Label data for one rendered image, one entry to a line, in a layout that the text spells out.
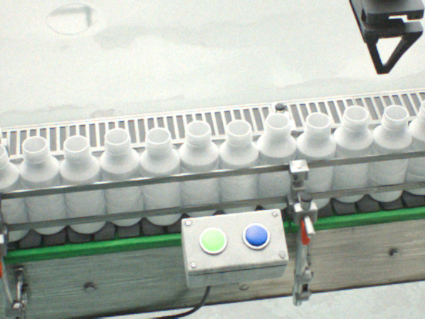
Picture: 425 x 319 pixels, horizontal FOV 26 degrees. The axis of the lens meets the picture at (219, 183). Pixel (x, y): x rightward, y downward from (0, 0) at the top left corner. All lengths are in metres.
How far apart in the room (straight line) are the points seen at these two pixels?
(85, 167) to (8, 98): 2.00
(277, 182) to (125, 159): 0.24
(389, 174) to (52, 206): 0.52
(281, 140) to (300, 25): 2.26
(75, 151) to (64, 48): 2.18
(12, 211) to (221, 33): 2.25
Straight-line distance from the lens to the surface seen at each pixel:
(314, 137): 1.38
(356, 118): 1.42
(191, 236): 1.28
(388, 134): 1.41
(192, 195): 1.41
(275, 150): 1.38
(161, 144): 1.34
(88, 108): 3.25
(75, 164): 1.35
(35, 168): 1.37
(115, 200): 1.41
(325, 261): 1.53
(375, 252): 1.54
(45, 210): 1.41
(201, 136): 1.35
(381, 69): 1.10
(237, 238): 1.28
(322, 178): 1.42
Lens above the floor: 2.06
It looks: 44 degrees down
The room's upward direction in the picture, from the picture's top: straight up
